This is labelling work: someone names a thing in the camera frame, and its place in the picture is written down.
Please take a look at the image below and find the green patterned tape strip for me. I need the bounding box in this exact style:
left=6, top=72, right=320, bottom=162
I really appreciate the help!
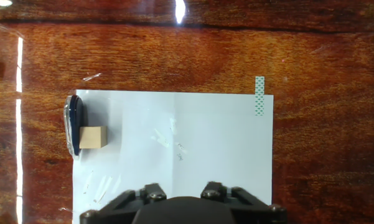
left=254, top=76, right=265, bottom=117

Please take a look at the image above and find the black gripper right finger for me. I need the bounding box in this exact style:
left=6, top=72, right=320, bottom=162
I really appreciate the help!
left=200, top=181, right=288, bottom=224

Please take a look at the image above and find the wooden cube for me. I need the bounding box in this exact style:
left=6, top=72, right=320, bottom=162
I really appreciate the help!
left=78, top=126, right=108, bottom=149

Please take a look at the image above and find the white paper sheet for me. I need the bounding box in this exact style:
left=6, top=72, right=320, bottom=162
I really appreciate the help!
left=72, top=89, right=274, bottom=224

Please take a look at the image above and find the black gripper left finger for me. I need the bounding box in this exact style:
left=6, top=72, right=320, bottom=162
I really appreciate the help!
left=80, top=182, right=167, bottom=224

